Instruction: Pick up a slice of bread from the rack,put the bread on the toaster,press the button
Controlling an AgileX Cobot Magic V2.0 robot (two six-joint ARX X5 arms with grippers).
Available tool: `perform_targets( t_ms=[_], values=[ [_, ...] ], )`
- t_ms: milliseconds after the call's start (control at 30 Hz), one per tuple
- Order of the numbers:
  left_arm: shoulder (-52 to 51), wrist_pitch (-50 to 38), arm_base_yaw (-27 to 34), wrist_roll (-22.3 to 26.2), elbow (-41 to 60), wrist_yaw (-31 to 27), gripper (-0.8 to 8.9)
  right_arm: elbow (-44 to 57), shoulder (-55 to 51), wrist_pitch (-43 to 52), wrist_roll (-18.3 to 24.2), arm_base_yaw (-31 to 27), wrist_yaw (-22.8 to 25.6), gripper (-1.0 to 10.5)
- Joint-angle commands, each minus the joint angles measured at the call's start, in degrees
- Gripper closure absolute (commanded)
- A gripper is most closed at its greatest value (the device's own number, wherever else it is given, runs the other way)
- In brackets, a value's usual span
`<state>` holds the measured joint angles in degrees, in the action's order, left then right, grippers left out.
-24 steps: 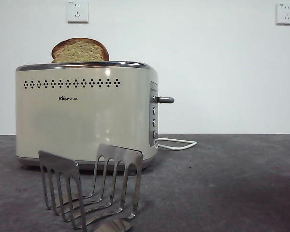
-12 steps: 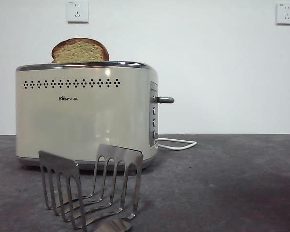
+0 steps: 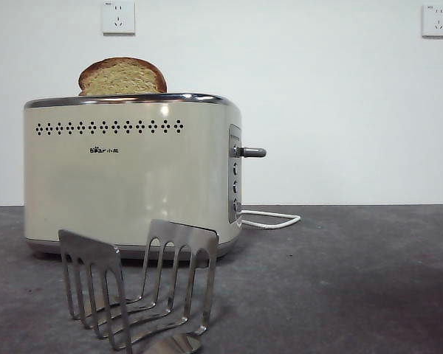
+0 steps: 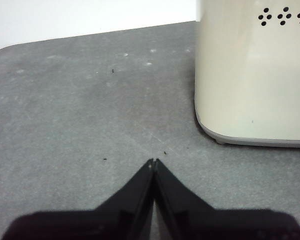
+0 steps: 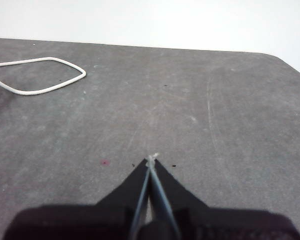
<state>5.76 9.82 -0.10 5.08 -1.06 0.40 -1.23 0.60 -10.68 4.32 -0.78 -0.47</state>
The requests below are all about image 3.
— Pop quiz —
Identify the grey toaster lever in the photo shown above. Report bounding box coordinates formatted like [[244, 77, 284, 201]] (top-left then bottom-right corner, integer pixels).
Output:
[[233, 145, 267, 159]]

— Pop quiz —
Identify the brown crust bread slice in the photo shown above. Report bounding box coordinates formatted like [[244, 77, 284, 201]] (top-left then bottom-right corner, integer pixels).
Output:
[[78, 57, 168, 96]]

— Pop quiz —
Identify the cream two-slot toaster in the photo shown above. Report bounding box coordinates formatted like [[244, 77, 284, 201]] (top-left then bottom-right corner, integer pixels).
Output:
[[23, 90, 244, 263]]

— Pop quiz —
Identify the stainless steel toast rack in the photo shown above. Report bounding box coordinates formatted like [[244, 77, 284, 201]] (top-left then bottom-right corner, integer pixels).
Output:
[[58, 218, 219, 354]]

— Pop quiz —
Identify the white toaster power cable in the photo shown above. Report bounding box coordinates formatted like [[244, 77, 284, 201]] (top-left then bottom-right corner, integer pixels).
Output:
[[236, 209, 302, 230]]

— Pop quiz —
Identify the white wall socket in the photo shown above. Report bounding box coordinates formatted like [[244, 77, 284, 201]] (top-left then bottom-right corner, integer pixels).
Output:
[[102, 0, 137, 36], [422, 4, 443, 38]]

